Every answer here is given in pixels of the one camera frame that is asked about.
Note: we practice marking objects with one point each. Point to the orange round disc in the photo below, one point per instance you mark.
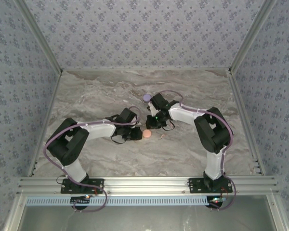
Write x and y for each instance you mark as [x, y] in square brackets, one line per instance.
[147, 133]

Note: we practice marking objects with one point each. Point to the purple earbud charging case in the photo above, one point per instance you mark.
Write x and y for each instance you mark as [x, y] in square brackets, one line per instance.
[147, 97]

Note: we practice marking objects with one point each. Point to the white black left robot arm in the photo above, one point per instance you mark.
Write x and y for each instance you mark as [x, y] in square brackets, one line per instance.
[67, 146]

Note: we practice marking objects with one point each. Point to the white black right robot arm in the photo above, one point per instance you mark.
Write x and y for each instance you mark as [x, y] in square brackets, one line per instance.
[212, 134]

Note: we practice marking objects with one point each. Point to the black controller board with LED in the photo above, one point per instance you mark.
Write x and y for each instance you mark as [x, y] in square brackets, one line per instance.
[216, 200]
[80, 199]

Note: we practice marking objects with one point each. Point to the aluminium mounting rail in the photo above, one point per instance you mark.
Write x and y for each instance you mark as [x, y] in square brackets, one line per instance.
[144, 185]

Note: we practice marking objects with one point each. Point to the aluminium table side rail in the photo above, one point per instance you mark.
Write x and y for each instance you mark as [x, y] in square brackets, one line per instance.
[53, 96]
[238, 96]

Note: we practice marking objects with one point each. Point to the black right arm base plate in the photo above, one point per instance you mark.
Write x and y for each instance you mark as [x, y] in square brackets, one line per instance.
[197, 187]

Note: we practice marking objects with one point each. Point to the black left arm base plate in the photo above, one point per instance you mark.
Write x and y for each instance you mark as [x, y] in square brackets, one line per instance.
[69, 187]

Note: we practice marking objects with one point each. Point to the aluminium frame post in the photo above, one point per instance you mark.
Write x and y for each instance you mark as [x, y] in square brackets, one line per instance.
[253, 33]

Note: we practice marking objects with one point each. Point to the aluminium frame leg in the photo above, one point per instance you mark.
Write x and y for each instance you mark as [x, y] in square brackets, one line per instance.
[278, 214]
[14, 214]

